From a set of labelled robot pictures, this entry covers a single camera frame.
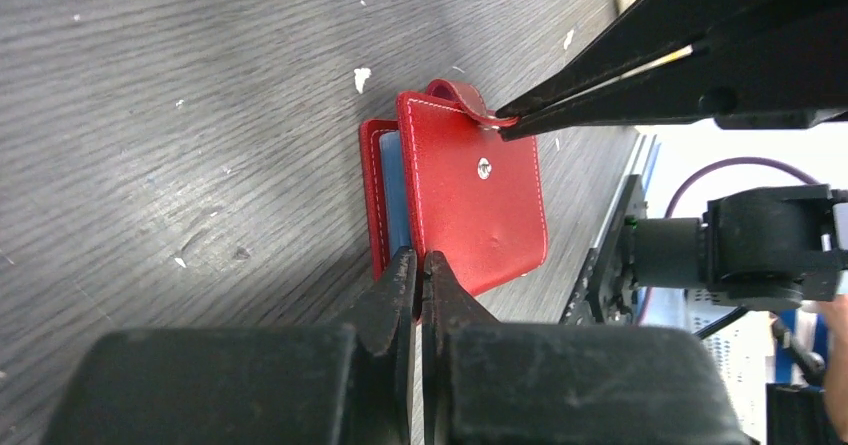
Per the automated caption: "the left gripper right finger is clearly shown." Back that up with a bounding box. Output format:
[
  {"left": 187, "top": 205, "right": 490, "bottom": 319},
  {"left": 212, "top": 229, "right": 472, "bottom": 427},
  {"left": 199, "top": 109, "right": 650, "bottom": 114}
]
[{"left": 421, "top": 252, "right": 749, "bottom": 444}]

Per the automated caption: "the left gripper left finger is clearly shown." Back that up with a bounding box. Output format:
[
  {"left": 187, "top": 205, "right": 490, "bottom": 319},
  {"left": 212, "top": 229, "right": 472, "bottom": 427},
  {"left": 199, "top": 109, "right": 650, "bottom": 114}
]
[{"left": 43, "top": 248, "right": 417, "bottom": 444}]

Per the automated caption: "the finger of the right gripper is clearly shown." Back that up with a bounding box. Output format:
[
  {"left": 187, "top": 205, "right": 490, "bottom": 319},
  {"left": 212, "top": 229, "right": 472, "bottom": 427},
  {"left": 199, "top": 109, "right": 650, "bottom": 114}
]
[
  {"left": 498, "top": 0, "right": 847, "bottom": 119},
  {"left": 500, "top": 6, "right": 847, "bottom": 140}
]

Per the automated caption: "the red card holder wallet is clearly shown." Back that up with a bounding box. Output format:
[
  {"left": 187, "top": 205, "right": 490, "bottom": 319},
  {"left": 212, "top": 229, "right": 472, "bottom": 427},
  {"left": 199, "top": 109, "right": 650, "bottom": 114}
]
[{"left": 358, "top": 79, "right": 548, "bottom": 296}]

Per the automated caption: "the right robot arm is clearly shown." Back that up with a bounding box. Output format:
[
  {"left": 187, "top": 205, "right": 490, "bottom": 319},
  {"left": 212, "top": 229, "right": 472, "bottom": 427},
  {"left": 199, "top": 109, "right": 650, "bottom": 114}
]
[{"left": 497, "top": 0, "right": 847, "bottom": 311}]

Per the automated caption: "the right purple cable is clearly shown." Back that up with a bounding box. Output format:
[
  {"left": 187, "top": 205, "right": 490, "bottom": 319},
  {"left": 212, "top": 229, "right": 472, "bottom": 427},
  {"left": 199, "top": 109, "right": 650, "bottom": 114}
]
[{"left": 634, "top": 157, "right": 823, "bottom": 327}]

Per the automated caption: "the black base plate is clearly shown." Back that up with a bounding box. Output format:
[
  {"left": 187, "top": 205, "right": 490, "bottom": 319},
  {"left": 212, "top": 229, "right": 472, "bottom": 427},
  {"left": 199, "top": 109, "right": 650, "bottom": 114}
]
[{"left": 559, "top": 175, "right": 647, "bottom": 326}]

